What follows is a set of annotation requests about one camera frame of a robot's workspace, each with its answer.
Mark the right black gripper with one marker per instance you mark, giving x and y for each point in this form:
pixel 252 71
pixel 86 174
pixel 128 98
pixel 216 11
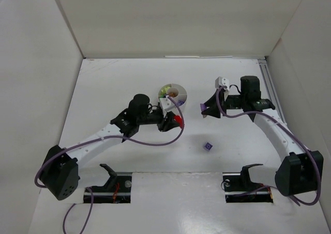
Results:
pixel 221 103

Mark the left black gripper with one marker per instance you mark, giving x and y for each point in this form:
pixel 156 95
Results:
pixel 162 122

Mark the lime green lego brick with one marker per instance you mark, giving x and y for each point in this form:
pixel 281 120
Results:
pixel 164 90

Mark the brown lego plate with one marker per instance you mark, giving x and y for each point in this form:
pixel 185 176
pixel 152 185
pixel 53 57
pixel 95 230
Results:
pixel 173 92

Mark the red pink lego figure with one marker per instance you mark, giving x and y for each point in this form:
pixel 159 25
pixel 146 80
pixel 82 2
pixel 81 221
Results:
pixel 179 120

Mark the purple curved lego brick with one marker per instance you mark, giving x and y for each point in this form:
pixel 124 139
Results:
pixel 203 108

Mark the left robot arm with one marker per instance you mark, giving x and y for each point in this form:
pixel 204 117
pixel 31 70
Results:
pixel 64 169

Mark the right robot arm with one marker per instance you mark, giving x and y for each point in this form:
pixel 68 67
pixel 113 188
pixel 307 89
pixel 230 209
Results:
pixel 300 170

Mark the white round divided container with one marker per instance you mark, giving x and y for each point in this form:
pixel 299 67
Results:
pixel 182 94

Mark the aluminium rail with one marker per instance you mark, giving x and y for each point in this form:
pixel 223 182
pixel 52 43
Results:
pixel 274 105

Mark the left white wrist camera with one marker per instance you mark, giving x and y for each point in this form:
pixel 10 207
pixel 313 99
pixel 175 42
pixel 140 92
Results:
pixel 166 105

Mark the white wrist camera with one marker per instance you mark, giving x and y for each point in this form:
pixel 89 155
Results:
pixel 166 105
pixel 224 84

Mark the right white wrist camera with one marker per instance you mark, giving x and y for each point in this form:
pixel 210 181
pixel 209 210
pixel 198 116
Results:
pixel 224 84

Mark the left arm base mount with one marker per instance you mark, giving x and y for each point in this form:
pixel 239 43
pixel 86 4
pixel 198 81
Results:
pixel 113 187

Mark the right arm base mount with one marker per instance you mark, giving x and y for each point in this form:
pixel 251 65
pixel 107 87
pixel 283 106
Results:
pixel 239 188

